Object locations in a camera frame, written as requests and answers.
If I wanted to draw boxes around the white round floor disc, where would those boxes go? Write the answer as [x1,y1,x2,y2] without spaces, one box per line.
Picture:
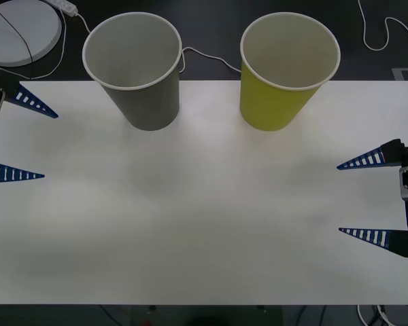
[0,0,63,68]

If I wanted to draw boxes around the white power strip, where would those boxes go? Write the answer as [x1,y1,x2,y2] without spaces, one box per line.
[42,0,78,16]

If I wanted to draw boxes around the grey plastic waste bin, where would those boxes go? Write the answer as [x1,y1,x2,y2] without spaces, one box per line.
[82,12,184,132]

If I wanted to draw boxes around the yellow-green plastic waste bin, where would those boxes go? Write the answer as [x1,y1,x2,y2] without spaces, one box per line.
[239,12,341,132]

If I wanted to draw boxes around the thin dark cable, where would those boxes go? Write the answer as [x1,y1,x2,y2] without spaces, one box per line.
[0,5,34,65]

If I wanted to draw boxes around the white cable bundle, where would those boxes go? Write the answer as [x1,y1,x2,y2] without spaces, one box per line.
[356,304,395,326]

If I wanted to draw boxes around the long looping white cable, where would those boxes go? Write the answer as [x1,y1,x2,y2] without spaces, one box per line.
[358,0,408,55]

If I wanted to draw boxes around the white power strip cable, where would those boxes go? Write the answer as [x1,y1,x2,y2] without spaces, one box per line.
[75,12,242,74]

